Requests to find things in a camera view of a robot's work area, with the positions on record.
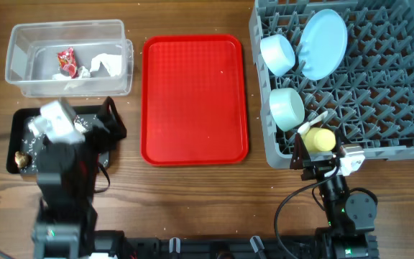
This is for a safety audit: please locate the white plastic spoon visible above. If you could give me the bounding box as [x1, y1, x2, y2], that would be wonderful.
[298, 111, 328, 135]

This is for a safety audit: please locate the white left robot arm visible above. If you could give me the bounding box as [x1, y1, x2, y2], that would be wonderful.
[28, 97, 127, 258]

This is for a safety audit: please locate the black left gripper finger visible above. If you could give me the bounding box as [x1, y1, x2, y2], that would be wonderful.
[96, 96, 116, 126]
[110, 108, 127, 141]

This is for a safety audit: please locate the brown food scrap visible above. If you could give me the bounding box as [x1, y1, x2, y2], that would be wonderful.
[14, 151, 31, 169]

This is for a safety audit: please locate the light blue plate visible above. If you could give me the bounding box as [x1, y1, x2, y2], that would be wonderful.
[298, 9, 348, 81]

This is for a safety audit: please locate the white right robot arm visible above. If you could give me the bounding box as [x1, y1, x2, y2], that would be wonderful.
[290, 130, 380, 259]

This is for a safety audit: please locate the grey dishwasher rack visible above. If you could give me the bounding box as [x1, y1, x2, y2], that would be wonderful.
[249, 0, 414, 168]

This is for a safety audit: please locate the yellow plastic cup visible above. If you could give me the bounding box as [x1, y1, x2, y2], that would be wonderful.
[303, 127, 336, 153]

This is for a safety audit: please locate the black food waste tray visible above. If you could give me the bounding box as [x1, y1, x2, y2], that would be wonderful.
[6, 105, 100, 176]

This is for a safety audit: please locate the red snack wrapper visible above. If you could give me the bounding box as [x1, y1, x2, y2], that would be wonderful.
[57, 47, 78, 78]

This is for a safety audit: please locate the red plastic tray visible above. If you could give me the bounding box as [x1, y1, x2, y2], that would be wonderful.
[140, 35, 249, 166]

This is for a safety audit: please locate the white napkin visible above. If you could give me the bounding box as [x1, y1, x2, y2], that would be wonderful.
[52, 53, 122, 90]

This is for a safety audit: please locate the clear plastic bin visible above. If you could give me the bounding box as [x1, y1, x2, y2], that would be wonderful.
[5, 19, 134, 98]

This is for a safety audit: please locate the mint green bowl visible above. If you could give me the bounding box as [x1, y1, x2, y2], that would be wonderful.
[270, 88, 305, 132]

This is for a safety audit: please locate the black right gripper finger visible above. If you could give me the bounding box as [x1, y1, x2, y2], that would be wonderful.
[334, 129, 346, 158]
[290, 133, 311, 170]

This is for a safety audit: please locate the light blue bowl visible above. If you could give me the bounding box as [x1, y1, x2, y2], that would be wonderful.
[260, 35, 295, 76]

